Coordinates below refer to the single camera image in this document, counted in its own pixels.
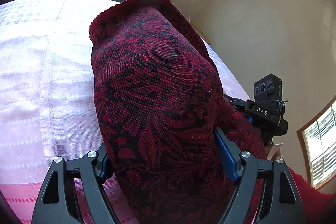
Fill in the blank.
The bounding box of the pink checked bed cover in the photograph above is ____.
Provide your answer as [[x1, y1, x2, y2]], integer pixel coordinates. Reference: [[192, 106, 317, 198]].
[[0, 0, 253, 224]]

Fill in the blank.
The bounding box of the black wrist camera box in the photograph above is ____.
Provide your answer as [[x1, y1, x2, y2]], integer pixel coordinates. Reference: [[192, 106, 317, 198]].
[[253, 73, 286, 118]]

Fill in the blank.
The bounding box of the dark red floral sweater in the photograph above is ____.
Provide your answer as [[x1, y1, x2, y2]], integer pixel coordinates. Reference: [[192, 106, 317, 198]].
[[88, 0, 268, 224]]

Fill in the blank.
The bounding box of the small side window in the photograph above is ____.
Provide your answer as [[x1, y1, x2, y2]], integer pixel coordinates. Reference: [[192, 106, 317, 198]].
[[297, 100, 335, 189]]

